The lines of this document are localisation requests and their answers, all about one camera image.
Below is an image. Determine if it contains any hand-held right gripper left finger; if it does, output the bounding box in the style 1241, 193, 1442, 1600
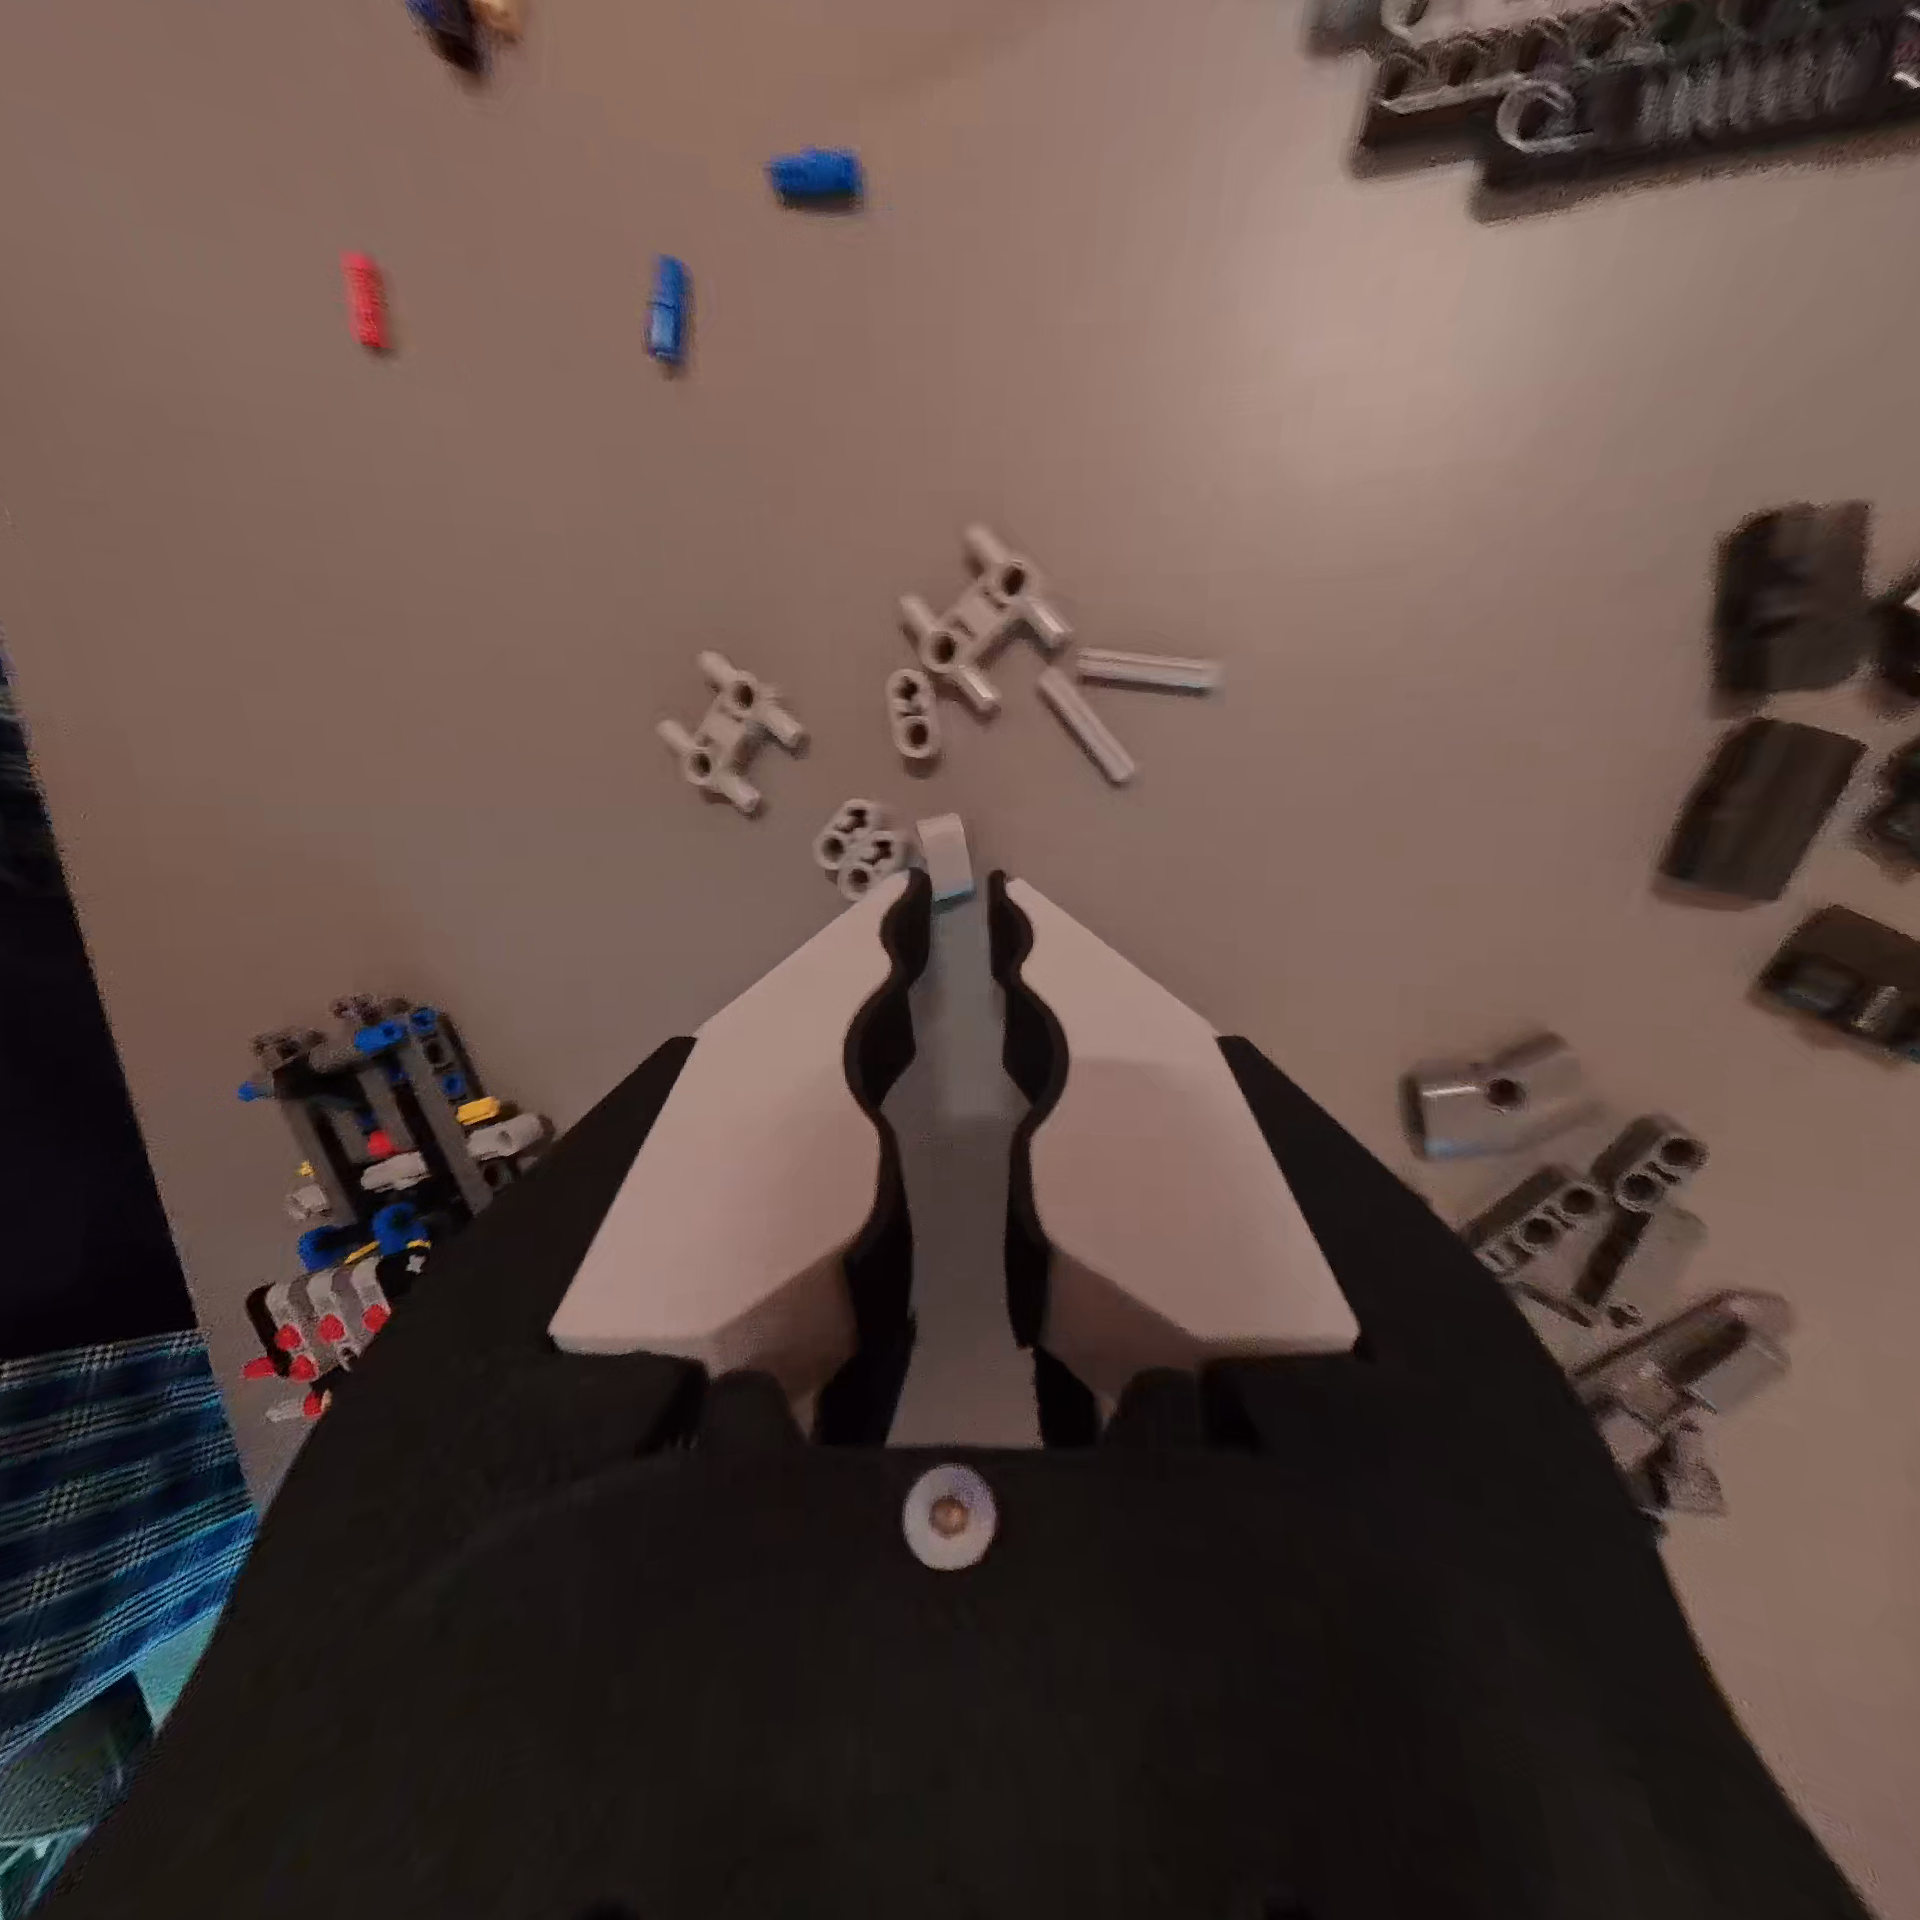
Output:
546, 867, 933, 1444

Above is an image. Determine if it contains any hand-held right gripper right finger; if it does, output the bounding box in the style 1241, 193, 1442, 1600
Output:
989, 874, 1363, 1444

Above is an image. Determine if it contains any grey lego H connector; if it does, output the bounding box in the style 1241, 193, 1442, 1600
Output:
655, 647, 811, 818
896, 521, 1076, 716

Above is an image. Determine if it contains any grey lego connector block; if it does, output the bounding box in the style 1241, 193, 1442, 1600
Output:
1401, 1031, 1595, 1164

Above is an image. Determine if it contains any partly built lego model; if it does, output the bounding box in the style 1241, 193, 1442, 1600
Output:
239, 992, 552, 1424

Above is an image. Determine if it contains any pile of grey lego pieces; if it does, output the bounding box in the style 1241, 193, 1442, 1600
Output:
1459, 1113, 1797, 1521

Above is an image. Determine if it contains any dark blue lego piece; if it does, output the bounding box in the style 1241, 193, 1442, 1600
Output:
405, 0, 530, 79

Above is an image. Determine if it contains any stack of black lego beams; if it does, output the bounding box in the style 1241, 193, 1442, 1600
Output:
1308, 0, 1920, 225

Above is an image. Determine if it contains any blue plaid cloth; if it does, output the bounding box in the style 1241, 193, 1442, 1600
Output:
0, 1325, 260, 1777

